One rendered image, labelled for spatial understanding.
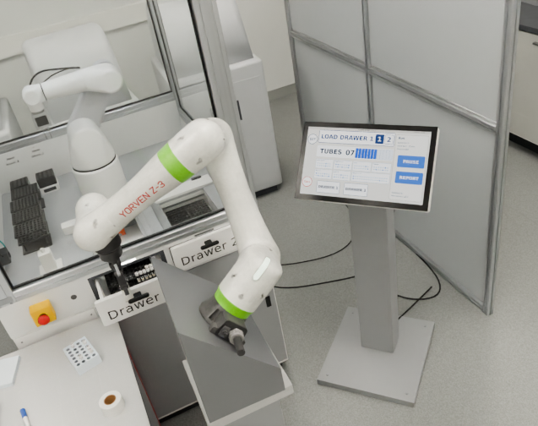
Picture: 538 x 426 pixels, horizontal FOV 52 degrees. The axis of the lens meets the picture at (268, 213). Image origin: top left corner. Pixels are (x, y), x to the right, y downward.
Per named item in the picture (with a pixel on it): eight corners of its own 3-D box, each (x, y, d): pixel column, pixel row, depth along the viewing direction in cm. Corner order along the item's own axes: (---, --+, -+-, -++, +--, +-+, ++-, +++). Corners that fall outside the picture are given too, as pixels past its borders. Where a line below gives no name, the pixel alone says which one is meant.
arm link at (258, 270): (252, 306, 174) (288, 259, 170) (247, 326, 159) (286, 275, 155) (218, 282, 173) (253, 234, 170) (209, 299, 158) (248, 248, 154)
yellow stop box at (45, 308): (57, 320, 201) (50, 306, 197) (37, 329, 199) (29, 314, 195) (56, 312, 205) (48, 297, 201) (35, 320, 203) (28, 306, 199)
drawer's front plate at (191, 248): (245, 245, 224) (240, 223, 218) (177, 272, 217) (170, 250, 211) (243, 243, 226) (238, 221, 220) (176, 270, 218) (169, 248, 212)
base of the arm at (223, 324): (252, 369, 152) (265, 352, 151) (208, 348, 146) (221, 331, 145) (235, 316, 176) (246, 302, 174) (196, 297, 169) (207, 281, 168)
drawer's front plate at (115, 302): (182, 295, 205) (174, 272, 199) (104, 327, 197) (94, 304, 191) (180, 292, 206) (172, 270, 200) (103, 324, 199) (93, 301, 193)
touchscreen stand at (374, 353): (414, 406, 244) (410, 217, 188) (317, 383, 263) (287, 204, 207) (434, 326, 281) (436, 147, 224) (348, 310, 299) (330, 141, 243)
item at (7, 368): (13, 385, 189) (12, 382, 188) (-12, 392, 188) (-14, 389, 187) (20, 357, 200) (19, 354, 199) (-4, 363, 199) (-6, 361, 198)
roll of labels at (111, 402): (101, 419, 171) (97, 412, 169) (103, 401, 177) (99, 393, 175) (124, 414, 172) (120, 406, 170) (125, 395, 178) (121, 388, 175)
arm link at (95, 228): (182, 170, 166) (155, 145, 160) (186, 188, 156) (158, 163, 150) (94, 243, 172) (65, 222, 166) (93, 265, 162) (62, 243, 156)
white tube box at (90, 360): (102, 361, 192) (98, 354, 190) (79, 375, 188) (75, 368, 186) (88, 342, 200) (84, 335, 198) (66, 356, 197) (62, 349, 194)
